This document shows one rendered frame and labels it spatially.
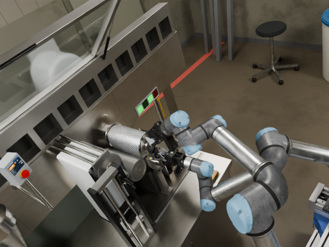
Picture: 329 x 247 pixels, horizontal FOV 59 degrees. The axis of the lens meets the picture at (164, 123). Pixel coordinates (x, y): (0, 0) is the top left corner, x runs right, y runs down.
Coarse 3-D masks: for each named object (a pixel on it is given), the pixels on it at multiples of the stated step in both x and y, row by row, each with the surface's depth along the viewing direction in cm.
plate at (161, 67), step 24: (168, 48) 206; (144, 72) 190; (168, 72) 211; (120, 96) 177; (144, 96) 195; (96, 120) 166; (120, 120) 181; (96, 144) 169; (48, 168) 147; (0, 192) 130; (48, 192) 150; (24, 216) 141
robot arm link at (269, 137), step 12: (264, 132) 137; (276, 132) 138; (264, 144) 133; (276, 144) 130; (288, 144) 134; (300, 144) 138; (288, 156) 139; (300, 156) 138; (312, 156) 138; (324, 156) 139
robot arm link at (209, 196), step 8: (264, 152) 130; (272, 152) 128; (280, 152) 127; (272, 160) 126; (280, 160) 126; (280, 168) 127; (240, 176) 135; (248, 176) 132; (224, 184) 139; (232, 184) 136; (240, 184) 134; (248, 184) 133; (200, 192) 149; (208, 192) 144; (216, 192) 141; (224, 192) 138; (232, 192) 137; (200, 200) 145; (208, 200) 142; (216, 200) 142; (208, 208) 143
